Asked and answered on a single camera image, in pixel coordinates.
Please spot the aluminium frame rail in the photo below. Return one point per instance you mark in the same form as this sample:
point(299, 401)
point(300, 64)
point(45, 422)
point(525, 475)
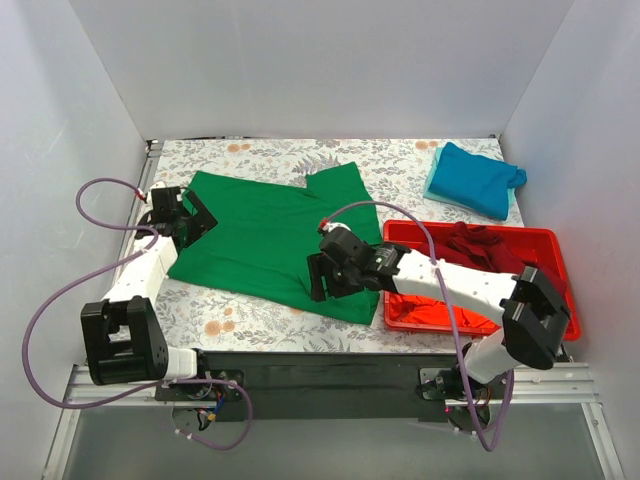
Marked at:
point(554, 429)

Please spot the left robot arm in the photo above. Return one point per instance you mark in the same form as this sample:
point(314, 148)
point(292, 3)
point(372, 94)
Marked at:
point(123, 339)

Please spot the folded blue t-shirt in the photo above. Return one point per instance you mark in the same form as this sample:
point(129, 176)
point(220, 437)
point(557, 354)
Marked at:
point(475, 182)

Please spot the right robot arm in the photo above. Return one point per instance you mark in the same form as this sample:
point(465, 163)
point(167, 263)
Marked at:
point(532, 316)

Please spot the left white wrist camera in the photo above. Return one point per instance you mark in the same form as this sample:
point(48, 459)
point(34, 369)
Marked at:
point(146, 195)

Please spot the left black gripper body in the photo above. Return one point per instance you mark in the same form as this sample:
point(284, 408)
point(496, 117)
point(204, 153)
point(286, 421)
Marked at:
point(189, 220)

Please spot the folded light teal t-shirt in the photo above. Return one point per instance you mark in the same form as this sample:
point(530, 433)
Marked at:
point(434, 190)

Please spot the red plastic bin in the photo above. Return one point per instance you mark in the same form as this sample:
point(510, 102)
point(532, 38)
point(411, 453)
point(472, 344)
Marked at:
point(535, 245)

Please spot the green t-shirt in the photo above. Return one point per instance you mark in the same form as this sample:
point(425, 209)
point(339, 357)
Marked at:
point(266, 232)

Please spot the orange-red t-shirt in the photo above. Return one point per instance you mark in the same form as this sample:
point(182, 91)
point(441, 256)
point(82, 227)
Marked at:
point(422, 314)

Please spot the dark red t-shirt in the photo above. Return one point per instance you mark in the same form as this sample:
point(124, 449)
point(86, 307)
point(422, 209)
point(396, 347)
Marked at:
point(479, 248)

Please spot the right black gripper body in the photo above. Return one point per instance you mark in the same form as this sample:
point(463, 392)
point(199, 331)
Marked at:
point(322, 273)

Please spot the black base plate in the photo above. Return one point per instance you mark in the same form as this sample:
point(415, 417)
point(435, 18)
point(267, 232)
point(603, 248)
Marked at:
point(300, 386)

